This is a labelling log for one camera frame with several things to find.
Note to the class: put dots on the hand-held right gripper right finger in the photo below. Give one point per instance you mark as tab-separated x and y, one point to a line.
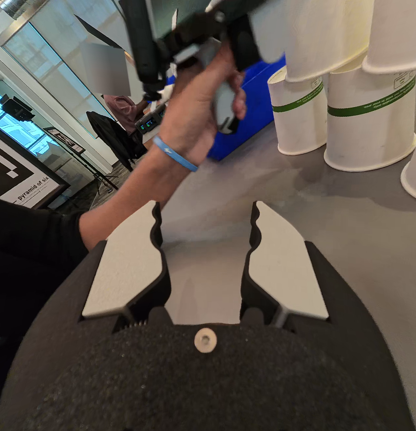
285	269

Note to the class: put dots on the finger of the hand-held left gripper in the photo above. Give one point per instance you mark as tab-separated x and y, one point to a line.
268	33

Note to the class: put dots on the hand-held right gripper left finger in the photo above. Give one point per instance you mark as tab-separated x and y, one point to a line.
127	269

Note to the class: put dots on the white paper cup green band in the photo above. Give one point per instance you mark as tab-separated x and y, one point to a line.
415	175
299	131
322	40
396	40
369	141

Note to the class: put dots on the blue plastic bin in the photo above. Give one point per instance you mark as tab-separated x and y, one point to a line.
255	111

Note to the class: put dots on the person's left forearm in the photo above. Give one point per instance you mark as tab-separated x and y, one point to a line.
134	198

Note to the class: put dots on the person's left hand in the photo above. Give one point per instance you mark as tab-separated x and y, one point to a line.
191	111

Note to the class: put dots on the black battery pack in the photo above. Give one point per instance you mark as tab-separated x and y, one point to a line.
158	116
144	125

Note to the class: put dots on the black angled panel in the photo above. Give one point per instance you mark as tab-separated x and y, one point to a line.
100	37

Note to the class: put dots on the blue wristband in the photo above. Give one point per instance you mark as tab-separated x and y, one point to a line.
174	155

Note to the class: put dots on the black jacket on chair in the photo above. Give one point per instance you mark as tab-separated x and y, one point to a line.
110	134

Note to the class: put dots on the small sign on tripod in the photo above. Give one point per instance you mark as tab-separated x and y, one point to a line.
65	138

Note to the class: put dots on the framed tag poster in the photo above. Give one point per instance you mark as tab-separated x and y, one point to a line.
12	161

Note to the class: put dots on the black studio light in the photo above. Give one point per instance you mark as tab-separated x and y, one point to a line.
18	107

